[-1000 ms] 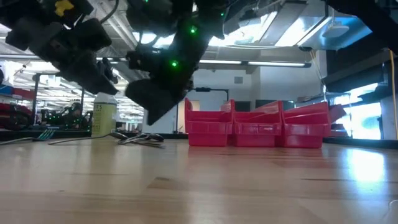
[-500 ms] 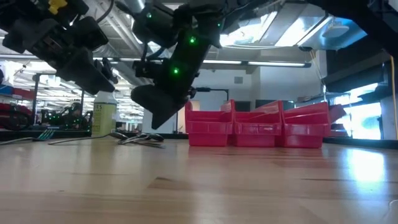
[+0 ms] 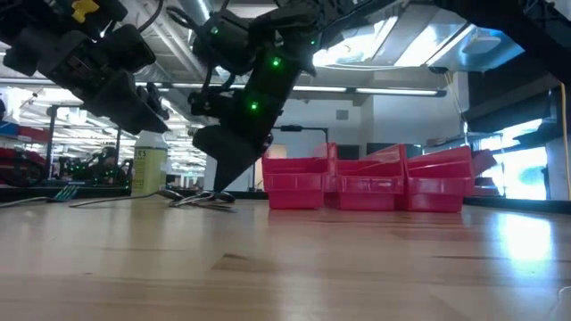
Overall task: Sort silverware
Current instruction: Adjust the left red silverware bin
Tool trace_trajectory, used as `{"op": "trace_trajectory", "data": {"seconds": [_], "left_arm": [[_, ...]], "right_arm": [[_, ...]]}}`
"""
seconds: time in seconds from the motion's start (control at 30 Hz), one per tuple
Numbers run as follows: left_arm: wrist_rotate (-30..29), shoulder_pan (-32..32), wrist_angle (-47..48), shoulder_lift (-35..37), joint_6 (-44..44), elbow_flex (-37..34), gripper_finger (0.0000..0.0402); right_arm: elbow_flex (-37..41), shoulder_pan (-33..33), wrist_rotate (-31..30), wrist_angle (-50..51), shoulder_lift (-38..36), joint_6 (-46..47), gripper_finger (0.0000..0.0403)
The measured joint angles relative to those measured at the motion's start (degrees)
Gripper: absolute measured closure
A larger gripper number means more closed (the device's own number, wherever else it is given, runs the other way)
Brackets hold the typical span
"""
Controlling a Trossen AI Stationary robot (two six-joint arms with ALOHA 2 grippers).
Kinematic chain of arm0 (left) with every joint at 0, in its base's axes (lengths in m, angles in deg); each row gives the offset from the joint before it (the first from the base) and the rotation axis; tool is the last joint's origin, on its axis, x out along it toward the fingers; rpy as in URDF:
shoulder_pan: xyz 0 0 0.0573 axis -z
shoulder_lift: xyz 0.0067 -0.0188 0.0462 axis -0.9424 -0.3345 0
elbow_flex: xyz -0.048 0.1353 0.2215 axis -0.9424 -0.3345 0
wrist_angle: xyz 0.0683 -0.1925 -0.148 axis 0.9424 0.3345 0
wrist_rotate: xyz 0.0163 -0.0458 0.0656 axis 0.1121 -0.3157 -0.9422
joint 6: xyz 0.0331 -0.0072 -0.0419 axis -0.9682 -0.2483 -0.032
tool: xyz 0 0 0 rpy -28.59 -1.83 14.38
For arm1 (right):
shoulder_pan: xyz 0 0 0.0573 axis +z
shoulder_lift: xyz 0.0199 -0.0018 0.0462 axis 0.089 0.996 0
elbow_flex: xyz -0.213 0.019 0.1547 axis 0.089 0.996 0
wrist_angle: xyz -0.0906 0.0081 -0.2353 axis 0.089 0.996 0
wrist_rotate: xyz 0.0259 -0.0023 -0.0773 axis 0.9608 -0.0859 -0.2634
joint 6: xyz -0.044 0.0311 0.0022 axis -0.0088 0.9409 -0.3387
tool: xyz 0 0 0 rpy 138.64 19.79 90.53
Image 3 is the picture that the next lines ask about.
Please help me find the red plastic storage bin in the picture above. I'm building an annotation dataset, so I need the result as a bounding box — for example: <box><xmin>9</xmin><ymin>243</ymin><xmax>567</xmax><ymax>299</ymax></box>
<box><xmin>329</xmin><ymin>143</ymin><xmax>408</xmax><ymax>212</ymax></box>
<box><xmin>403</xmin><ymin>145</ymin><xmax>476</xmax><ymax>214</ymax></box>
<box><xmin>261</xmin><ymin>142</ymin><xmax>334</xmax><ymax>210</ymax></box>

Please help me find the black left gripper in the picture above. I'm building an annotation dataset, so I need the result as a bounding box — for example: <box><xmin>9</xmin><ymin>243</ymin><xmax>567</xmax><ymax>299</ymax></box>
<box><xmin>2</xmin><ymin>24</ymin><xmax>170</xmax><ymax>136</ymax></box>

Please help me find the background workbench with equipment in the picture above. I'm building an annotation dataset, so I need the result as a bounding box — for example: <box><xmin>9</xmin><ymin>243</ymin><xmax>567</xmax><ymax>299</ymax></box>
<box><xmin>0</xmin><ymin>151</ymin><xmax>134</xmax><ymax>189</ymax></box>

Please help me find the dark iridescent spoon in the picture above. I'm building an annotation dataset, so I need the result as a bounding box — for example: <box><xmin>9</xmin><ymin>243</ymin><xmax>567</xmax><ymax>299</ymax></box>
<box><xmin>171</xmin><ymin>190</ymin><xmax>236</xmax><ymax>209</ymax></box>
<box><xmin>176</xmin><ymin>190</ymin><xmax>213</xmax><ymax>207</ymax></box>

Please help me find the black doorway frame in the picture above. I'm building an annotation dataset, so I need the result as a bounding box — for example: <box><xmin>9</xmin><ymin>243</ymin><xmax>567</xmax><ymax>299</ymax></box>
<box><xmin>271</xmin><ymin>125</ymin><xmax>330</xmax><ymax>148</ymax></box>

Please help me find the spray bottle with black trigger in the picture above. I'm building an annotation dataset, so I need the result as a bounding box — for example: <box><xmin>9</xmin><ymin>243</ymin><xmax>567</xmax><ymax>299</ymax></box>
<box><xmin>132</xmin><ymin>82</ymin><xmax>170</xmax><ymax>197</ymax></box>

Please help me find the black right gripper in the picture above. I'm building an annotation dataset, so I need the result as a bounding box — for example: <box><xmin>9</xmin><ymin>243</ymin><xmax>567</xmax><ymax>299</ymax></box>
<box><xmin>187</xmin><ymin>52</ymin><xmax>305</xmax><ymax>193</ymax></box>

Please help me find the black wall monitor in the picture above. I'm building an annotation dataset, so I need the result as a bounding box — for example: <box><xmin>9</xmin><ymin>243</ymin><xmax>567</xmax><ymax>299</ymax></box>
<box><xmin>336</xmin><ymin>144</ymin><xmax>360</xmax><ymax>161</ymax></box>
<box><xmin>365</xmin><ymin>142</ymin><xmax>423</xmax><ymax>160</ymax></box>

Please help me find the bright window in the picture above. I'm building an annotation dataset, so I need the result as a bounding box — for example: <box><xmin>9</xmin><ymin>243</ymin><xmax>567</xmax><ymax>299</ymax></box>
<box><xmin>492</xmin><ymin>118</ymin><xmax>550</xmax><ymax>202</ymax></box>

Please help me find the white ceiling unit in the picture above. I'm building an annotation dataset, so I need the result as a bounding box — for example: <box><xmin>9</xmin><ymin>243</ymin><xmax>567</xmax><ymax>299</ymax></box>
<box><xmin>461</xmin><ymin>35</ymin><xmax>503</xmax><ymax>57</ymax></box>

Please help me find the round silver ceiling duct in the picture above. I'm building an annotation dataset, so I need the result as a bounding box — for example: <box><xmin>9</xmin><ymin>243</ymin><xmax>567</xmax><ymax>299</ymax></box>
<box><xmin>178</xmin><ymin>0</ymin><xmax>219</xmax><ymax>23</ymax></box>

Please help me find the white cable loop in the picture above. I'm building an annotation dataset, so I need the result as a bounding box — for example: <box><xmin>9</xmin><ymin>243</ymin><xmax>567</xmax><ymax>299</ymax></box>
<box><xmin>547</xmin><ymin>284</ymin><xmax>571</xmax><ymax>321</ymax></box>

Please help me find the iridescent table knife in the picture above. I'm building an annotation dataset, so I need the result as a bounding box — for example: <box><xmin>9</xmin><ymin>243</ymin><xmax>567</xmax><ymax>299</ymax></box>
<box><xmin>191</xmin><ymin>202</ymin><xmax>238</xmax><ymax>214</ymax></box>

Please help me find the large silver ventilation duct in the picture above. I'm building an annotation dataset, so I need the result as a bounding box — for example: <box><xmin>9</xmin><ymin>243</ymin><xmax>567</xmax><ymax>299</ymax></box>
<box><xmin>133</xmin><ymin>0</ymin><xmax>211</xmax><ymax>86</ymax></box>

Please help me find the person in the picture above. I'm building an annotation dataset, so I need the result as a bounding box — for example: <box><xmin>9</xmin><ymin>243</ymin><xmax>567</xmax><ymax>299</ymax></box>
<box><xmin>91</xmin><ymin>145</ymin><xmax>124</xmax><ymax>184</ymax></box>

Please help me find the red storage rack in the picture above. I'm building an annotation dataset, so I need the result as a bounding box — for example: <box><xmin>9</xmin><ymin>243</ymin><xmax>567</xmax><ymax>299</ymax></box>
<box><xmin>0</xmin><ymin>119</ymin><xmax>50</xmax><ymax>188</ymax></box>

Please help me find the long ceiling light bar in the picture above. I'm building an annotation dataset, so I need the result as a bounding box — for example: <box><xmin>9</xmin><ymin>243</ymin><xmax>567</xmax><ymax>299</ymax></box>
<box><xmin>0</xmin><ymin>78</ymin><xmax>448</xmax><ymax>98</ymax></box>

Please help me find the yellow hanging cable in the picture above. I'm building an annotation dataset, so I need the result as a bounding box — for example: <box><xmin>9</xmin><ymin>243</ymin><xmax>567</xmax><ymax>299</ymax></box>
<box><xmin>559</xmin><ymin>82</ymin><xmax>571</xmax><ymax>202</ymax></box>

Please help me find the iridescent fork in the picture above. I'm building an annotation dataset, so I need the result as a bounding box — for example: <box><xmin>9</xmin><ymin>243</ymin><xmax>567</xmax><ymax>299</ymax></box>
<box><xmin>0</xmin><ymin>185</ymin><xmax>80</xmax><ymax>210</ymax></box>

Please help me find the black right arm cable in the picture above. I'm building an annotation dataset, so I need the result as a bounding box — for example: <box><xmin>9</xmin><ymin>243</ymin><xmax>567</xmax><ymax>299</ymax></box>
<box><xmin>164</xmin><ymin>0</ymin><xmax>237</xmax><ymax>97</ymax></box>

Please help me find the metal shelf with red bins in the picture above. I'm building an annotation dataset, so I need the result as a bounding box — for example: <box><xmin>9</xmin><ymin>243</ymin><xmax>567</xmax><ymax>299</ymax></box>
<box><xmin>470</xmin><ymin>149</ymin><xmax>501</xmax><ymax>197</ymax></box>

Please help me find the black background rig frame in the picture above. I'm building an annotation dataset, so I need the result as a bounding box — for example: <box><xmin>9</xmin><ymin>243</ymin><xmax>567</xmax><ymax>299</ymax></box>
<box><xmin>46</xmin><ymin>103</ymin><xmax>126</xmax><ymax>177</ymax></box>

